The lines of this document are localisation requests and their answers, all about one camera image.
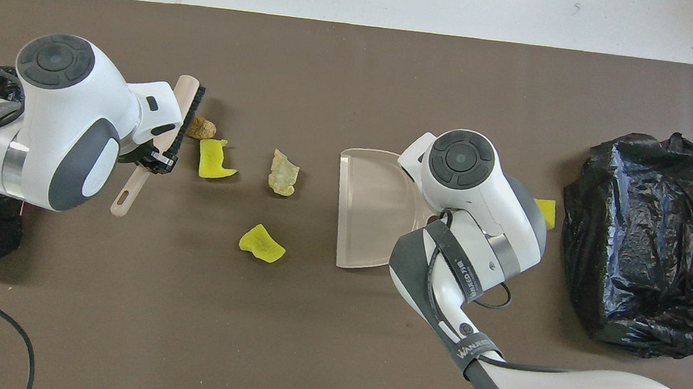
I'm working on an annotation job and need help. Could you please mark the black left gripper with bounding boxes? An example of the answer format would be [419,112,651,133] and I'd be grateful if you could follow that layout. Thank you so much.
[119,142,179,176]

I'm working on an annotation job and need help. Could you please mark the yellow wedge sponge piece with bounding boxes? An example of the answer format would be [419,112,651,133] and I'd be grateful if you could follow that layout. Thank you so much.
[237,222,289,265]

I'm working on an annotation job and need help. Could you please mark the brown table mat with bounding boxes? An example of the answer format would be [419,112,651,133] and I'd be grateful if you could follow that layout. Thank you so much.
[0,0,693,389]

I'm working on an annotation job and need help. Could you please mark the yellow notched sponge piece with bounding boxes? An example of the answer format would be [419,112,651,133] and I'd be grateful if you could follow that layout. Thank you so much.
[196,137,241,182]

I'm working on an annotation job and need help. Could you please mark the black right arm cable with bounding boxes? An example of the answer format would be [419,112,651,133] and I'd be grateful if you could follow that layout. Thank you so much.
[416,207,589,377]

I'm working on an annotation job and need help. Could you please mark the pale trash piece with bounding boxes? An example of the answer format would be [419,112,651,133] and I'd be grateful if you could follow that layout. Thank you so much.
[267,148,302,197]

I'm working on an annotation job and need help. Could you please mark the black trash bag bin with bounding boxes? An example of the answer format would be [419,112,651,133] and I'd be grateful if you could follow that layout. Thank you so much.
[548,122,693,363]

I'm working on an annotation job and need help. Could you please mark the beige plastic dustpan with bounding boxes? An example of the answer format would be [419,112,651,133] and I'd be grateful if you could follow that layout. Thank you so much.
[328,145,441,277]

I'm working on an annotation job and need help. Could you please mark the brown bread-like trash piece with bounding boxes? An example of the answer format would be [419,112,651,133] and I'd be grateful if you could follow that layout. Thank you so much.
[188,115,218,142]

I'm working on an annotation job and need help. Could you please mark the beige hand brush black bristles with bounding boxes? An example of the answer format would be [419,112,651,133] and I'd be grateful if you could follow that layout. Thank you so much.
[109,69,208,225]

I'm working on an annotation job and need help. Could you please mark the small yellow sponge piece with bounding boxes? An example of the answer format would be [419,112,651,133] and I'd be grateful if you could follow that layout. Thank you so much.
[533,199,558,231]

